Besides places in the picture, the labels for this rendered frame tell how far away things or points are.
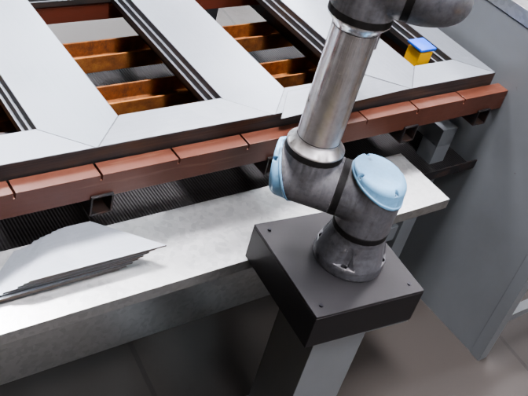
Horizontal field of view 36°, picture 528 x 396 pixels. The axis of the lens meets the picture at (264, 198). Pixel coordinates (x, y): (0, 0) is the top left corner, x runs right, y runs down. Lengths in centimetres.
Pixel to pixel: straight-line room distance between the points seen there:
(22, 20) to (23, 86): 28
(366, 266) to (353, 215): 13
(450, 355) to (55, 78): 156
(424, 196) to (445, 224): 59
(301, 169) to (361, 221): 16
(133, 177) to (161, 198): 36
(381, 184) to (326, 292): 24
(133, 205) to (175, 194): 12
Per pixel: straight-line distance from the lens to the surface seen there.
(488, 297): 269
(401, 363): 267
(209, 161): 182
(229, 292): 215
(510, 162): 250
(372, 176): 157
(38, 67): 192
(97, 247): 168
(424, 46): 238
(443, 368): 272
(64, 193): 168
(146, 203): 207
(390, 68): 226
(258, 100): 195
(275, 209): 193
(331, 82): 147
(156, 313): 204
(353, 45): 144
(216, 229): 184
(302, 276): 165
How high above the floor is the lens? 188
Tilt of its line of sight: 38 degrees down
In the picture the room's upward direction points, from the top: 17 degrees clockwise
